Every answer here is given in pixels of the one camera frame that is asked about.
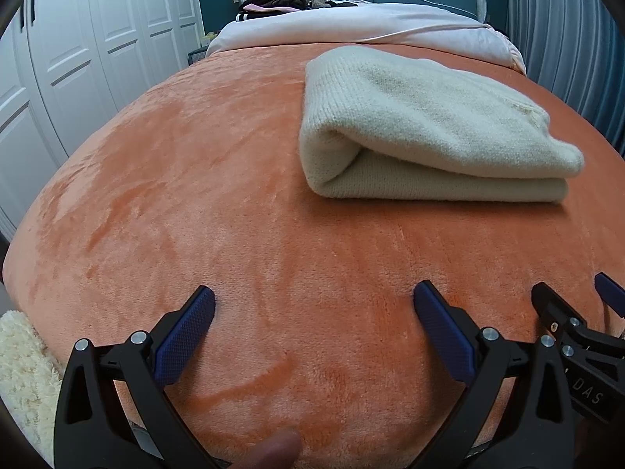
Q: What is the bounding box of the cream knitted cardigan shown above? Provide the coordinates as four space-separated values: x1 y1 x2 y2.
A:
298 45 586 203

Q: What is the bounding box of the white panelled wardrobe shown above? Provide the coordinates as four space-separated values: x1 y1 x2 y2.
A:
0 0 205 245

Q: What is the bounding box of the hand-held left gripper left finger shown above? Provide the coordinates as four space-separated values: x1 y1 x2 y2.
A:
54 286 230 469

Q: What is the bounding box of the pale pink duvet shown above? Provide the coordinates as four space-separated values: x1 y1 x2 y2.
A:
205 2 528 76

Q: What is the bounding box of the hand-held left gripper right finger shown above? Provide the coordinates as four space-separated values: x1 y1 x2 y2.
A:
412 281 579 469

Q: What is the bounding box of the blue grey curtain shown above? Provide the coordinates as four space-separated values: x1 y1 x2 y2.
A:
505 0 625 154

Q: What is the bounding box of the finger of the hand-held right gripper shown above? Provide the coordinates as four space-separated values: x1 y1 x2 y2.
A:
531 281 588 355
595 274 625 319

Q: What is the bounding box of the person's left hand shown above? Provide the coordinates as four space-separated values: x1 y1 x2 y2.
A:
244 427 301 469

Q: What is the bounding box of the orange plush blanket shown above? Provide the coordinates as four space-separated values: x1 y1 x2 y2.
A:
2 41 625 469

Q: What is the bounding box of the cream fluffy blanket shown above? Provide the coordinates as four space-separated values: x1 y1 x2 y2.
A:
0 310 66 465

